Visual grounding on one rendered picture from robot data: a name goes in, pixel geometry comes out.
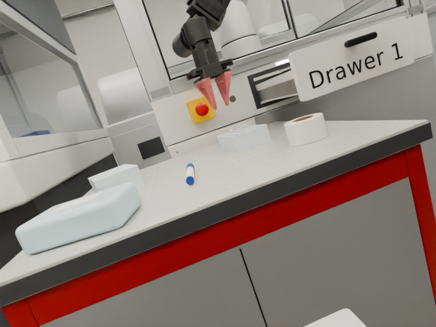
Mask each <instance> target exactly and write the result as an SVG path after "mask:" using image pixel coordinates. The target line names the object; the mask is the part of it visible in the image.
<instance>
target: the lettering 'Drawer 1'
mask: <svg viewBox="0 0 436 327"><path fill-rule="evenodd" d="M394 46H395V47H396V53H397V57H398V58H395V60H398V59H400V58H403V56H400V55H399V52H398V46H397V43H394V44H393V45H392V47H394ZM381 54H383V52H381V53H380V54H379V53H378V54H377V57H378V62H379V66H380V65H381V62H380V55H381ZM368 58H372V61H370V62H367V59H368ZM372 62H375V60H374V58H373V57H372V56H368V57H366V59H365V66H366V68H367V69H372V68H374V67H376V66H375V65H374V66H373V67H369V66H368V65H367V64H369V63H372ZM354 65H355V66H356V68H357V70H358V72H359V73H360V72H361V60H359V68H358V66H357V64H356V62H353V71H352V69H351V67H350V65H349V64H347V66H348V68H349V70H350V72H351V74H352V75H354ZM339 68H342V71H339V72H338V73H337V74H336V77H337V79H338V80H341V79H343V78H344V77H345V78H346V73H345V69H344V67H343V66H339V67H337V68H336V69H335V70H337V69H339ZM330 71H333V69H331V70H329V71H326V74H327V77H328V82H329V83H331V81H330V76H329V73H330ZM342 72H343V76H342V77H341V78H339V77H338V74H339V73H342ZM312 73H319V74H320V75H321V79H322V81H321V83H320V84H319V85H317V86H315V85H314V82H313V77H312V75H311V74H312ZM309 76H310V79H311V83H312V86H313V89H314V88H317V87H319V86H321V85H322V84H323V82H324V77H323V74H322V72H321V71H318V70H316V71H312V72H309Z"/></svg>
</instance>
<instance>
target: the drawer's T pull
mask: <svg viewBox="0 0 436 327"><path fill-rule="evenodd" d="M377 35H378V34H377V32H372V33H369V34H366V35H363V36H359V37H357V38H353V39H351V40H347V41H346V42H345V43H344V46H345V47H346V48H348V47H351V46H354V45H357V44H360V43H363V42H367V41H369V40H373V39H375V38H376V37H377Z"/></svg>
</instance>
